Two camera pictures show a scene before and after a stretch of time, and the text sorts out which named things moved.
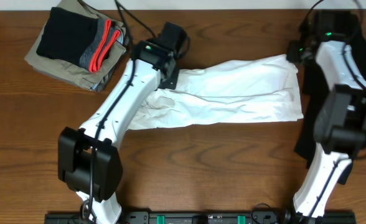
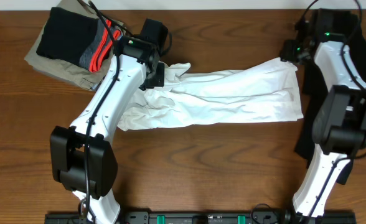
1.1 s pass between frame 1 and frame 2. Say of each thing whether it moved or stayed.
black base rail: stayed
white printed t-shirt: stayed
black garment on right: stayed
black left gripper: moved
